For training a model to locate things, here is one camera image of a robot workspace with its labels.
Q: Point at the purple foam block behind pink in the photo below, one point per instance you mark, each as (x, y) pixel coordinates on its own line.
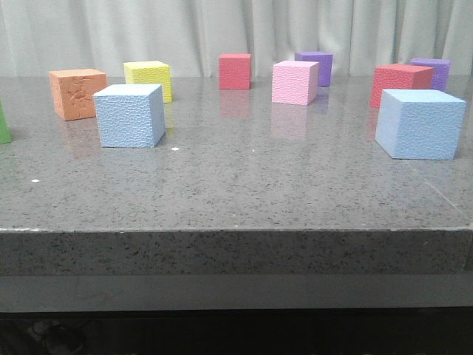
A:
(325, 60)

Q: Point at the purple foam block at right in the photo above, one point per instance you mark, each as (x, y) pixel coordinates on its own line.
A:
(441, 70)

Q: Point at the small red foam block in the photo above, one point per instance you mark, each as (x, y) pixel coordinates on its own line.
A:
(234, 71)

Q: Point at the white pleated curtain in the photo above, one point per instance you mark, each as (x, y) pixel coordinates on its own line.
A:
(39, 36)

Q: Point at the yellow foam block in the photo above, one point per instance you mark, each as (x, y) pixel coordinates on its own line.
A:
(150, 72)

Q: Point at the large red foam block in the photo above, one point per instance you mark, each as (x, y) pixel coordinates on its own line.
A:
(399, 76)

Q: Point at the light blue foam block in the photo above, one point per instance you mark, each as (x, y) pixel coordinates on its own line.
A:
(130, 115)
(422, 124)

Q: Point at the orange foam block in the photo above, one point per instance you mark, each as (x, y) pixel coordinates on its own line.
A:
(73, 90)

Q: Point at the green foam block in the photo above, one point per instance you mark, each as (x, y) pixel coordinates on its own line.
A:
(4, 130)

